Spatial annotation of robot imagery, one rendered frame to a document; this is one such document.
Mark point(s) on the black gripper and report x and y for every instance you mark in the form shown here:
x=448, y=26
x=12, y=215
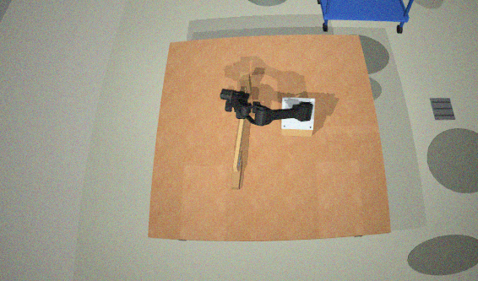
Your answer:
x=229, y=108

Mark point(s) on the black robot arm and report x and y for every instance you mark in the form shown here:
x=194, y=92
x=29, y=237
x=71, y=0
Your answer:
x=263, y=114

